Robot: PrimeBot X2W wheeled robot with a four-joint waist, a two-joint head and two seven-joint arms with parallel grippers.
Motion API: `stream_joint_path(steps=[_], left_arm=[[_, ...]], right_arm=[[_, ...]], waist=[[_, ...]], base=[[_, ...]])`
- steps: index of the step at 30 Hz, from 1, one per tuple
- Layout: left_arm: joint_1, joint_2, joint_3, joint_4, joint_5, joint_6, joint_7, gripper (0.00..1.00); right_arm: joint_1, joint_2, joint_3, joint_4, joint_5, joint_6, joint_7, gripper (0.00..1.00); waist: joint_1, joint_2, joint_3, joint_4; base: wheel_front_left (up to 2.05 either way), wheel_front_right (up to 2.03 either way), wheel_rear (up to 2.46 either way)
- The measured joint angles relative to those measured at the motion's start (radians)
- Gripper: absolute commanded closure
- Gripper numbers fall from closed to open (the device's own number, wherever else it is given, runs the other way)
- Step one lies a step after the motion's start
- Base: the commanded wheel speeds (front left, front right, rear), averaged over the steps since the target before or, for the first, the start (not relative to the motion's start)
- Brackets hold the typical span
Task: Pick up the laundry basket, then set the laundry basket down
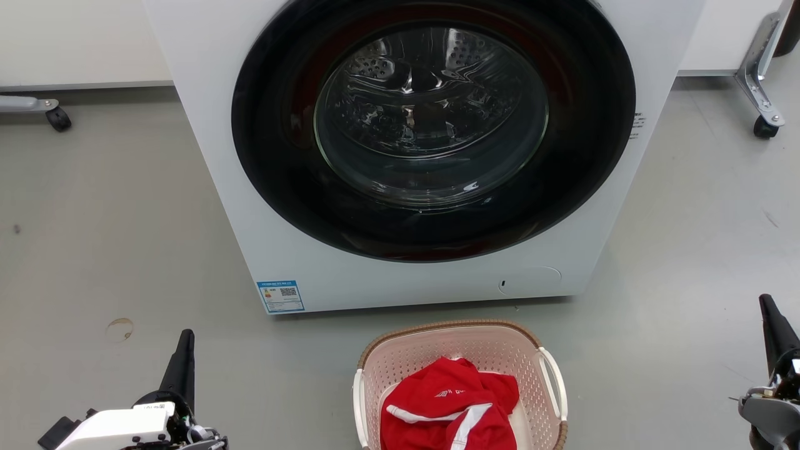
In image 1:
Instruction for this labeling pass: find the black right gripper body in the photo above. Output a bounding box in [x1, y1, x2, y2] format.
[772, 350, 800, 402]

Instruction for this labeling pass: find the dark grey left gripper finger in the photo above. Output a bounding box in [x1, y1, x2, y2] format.
[158, 329, 196, 413]

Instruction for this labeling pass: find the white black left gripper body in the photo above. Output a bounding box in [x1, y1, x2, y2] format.
[55, 390, 196, 450]

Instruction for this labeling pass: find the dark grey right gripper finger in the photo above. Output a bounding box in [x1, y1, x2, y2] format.
[759, 294, 800, 377]

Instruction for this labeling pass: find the pink perforated laundry basket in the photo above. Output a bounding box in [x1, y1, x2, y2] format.
[352, 319, 569, 450]

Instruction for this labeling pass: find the blue energy label sticker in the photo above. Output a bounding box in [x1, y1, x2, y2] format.
[257, 280, 306, 314]

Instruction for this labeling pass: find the round black washer door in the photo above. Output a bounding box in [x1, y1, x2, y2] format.
[231, 0, 637, 263]

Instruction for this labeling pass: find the white front-load washing machine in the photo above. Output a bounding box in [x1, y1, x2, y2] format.
[142, 0, 707, 315]

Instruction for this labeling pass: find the round white filter cover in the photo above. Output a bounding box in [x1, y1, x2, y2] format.
[498, 266, 563, 296]

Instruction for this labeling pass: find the grey metal stand leg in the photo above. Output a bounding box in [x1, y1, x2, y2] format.
[0, 95, 60, 114]
[735, 0, 787, 128]

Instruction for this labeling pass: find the red garment with white stripes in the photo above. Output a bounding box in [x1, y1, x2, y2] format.
[379, 356, 521, 450]

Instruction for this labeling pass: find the white cloth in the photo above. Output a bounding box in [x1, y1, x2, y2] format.
[507, 399, 533, 450]

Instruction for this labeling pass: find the dark object beside stand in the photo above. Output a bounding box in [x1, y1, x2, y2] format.
[774, 0, 800, 58]

